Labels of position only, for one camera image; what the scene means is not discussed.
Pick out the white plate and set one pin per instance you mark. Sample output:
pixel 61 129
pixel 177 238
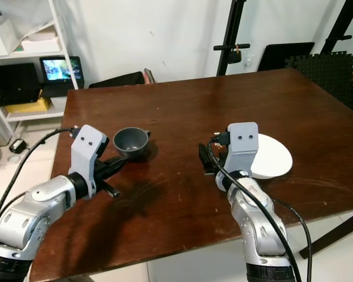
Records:
pixel 273 157

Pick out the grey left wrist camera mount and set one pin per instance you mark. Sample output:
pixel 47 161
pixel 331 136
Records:
pixel 89 147

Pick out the black flat case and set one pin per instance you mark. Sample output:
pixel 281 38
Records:
pixel 117 80

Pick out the white storage box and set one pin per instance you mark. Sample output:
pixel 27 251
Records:
pixel 0 42

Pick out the black foam mat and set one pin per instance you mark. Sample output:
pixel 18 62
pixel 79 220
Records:
pixel 323 73

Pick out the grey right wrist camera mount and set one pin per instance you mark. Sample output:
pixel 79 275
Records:
pixel 242 144

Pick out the black flat panel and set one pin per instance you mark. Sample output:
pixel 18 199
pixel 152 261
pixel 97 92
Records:
pixel 282 56

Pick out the black slanted stand leg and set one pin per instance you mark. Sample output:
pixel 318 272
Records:
pixel 341 26

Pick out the black tripod stand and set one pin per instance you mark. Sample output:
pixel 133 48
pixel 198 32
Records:
pixel 232 29

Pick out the black charger on floor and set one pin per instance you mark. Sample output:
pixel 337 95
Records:
pixel 17 145

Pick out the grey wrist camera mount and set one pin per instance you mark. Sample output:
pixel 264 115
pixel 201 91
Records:
pixel 89 147
pixel 242 144

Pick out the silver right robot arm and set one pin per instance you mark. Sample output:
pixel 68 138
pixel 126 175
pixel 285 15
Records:
pixel 256 223

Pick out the dark brown wooden table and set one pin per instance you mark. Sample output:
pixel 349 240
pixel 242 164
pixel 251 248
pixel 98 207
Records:
pixel 200 111

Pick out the tablet with lit screen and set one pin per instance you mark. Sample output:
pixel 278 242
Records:
pixel 62 70

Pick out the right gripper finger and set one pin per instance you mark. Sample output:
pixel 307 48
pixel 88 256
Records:
pixel 213 155
pixel 204 157

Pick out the white metal shelf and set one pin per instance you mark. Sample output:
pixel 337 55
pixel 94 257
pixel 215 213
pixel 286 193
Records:
pixel 62 29

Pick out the white tray on shelf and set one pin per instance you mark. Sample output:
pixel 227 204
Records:
pixel 41 42

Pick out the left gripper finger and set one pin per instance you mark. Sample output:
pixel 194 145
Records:
pixel 113 171
pixel 116 160

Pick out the yellow flat box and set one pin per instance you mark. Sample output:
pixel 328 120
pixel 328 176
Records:
pixel 28 106

